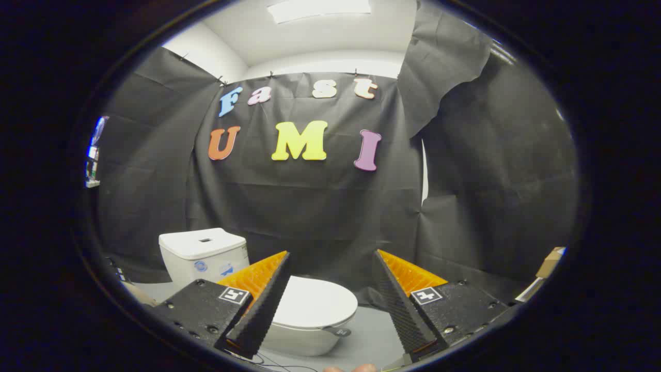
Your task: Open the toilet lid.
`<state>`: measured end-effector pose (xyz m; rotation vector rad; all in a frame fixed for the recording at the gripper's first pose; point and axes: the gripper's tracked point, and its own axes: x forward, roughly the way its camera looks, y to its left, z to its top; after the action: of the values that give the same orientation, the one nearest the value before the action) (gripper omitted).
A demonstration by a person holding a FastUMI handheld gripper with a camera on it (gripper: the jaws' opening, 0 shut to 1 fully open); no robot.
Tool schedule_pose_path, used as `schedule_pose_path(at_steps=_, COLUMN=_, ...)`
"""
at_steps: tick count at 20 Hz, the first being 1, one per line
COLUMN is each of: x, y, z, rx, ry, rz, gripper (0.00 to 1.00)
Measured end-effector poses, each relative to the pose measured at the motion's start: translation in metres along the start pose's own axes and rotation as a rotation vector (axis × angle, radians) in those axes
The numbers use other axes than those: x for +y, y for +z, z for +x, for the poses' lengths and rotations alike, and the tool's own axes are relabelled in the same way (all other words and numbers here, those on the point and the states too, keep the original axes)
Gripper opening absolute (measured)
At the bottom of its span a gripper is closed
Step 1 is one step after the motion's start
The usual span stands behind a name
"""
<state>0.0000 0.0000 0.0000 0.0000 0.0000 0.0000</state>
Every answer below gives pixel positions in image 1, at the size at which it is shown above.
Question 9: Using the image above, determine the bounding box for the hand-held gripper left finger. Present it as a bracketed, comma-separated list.
[150, 251, 291, 360]

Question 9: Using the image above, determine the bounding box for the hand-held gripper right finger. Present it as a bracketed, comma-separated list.
[373, 250, 512, 362]

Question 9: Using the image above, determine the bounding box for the white toilet lid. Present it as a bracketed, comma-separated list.
[273, 275, 358, 337]

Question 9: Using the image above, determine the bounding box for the black backdrop cloth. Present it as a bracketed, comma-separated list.
[96, 0, 579, 305]

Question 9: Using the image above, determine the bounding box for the cardboard box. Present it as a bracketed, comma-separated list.
[536, 247, 566, 280]

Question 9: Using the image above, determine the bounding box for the ceiling light panel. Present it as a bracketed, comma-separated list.
[267, 0, 372, 24]

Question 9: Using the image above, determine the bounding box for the black cable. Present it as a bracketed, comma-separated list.
[227, 349, 321, 372]

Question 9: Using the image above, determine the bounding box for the cluttered wall shelf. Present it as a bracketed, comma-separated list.
[85, 116, 109, 188]

